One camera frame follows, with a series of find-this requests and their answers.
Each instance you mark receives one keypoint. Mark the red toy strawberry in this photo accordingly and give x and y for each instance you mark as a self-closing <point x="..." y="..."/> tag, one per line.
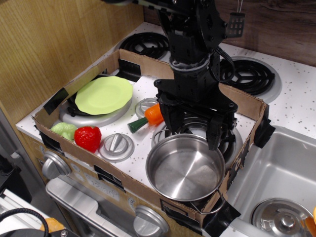
<point x="88" y="137"/>

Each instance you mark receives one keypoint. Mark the orange object in sink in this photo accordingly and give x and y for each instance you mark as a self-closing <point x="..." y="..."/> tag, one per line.
<point x="310" y="223"/>

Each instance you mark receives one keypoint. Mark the grey oven knob right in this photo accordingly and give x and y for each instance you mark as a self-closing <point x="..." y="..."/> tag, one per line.
<point x="148" y="223"/>

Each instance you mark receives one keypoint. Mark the grey stove knob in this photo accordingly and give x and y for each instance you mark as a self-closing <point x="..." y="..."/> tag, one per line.
<point x="143" y="105"/>
<point x="116" y="147"/>

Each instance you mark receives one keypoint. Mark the stainless steel pot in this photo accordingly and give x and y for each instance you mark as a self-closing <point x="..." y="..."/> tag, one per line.
<point x="182" y="168"/>

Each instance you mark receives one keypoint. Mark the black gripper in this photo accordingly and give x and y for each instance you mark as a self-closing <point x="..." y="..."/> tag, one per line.
<point x="196" y="93"/>

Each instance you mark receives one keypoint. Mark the black burner front left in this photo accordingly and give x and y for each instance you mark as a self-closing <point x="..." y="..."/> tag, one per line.
<point x="69" y="113"/>

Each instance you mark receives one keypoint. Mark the grey stove knob front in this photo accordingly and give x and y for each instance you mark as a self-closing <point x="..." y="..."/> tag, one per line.
<point x="116" y="147"/>

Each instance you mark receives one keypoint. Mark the silver oven door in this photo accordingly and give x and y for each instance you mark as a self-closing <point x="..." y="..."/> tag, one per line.
<point x="93" y="215"/>

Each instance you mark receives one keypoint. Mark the grey stove knob middle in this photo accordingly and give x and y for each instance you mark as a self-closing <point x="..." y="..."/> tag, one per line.
<point x="143" y="105"/>

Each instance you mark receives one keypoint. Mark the hanging metal spatula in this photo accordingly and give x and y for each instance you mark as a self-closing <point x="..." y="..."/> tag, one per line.
<point x="236" y="22"/>

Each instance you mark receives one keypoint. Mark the orange toy carrot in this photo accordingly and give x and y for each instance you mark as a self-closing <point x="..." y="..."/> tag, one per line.
<point x="152" y="116"/>

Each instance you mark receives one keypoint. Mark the black burner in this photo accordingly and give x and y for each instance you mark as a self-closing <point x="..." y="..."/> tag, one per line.
<point x="252" y="76"/>
<point x="149" y="44"/>
<point x="229" y="146"/>
<point x="69" y="113"/>

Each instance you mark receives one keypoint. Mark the silver sink basin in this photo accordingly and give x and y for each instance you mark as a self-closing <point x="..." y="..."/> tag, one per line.
<point x="284" y="168"/>

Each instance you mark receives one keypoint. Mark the light green toy vegetable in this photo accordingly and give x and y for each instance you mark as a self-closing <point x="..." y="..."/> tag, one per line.
<point x="65" y="130"/>

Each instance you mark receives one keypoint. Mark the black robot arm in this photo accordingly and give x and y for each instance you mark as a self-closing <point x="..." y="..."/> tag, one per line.
<point x="194" y="30"/>

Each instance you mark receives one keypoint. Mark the black burner front right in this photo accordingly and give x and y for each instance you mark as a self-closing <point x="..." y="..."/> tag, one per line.
<point x="229" y="146"/>

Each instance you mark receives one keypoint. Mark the orange object bottom left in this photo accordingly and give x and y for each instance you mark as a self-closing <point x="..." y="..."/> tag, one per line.
<point x="54" y="225"/>

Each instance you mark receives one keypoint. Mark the light green plate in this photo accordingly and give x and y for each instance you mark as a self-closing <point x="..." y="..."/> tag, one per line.
<point x="104" y="95"/>

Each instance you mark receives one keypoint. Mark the cardboard fence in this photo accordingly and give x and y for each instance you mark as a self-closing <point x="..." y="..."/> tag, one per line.
<point x="124" y="183"/>

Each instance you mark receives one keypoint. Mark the grey oven knob left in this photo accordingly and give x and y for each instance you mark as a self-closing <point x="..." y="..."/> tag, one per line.
<point x="54" y="166"/>

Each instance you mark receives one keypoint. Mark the grey oven knob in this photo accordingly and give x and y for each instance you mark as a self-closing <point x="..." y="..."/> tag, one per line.
<point x="148" y="223"/>
<point x="54" y="166"/>

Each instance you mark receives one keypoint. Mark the black burner back right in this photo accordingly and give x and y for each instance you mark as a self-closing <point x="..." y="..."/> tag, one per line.
<point x="252" y="76"/>

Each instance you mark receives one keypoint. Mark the steel pot lid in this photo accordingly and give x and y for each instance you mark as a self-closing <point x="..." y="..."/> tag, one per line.
<point x="281" y="218"/>

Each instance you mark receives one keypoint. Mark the black burner back left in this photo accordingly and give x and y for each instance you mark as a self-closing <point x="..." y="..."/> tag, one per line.
<point x="149" y="44"/>

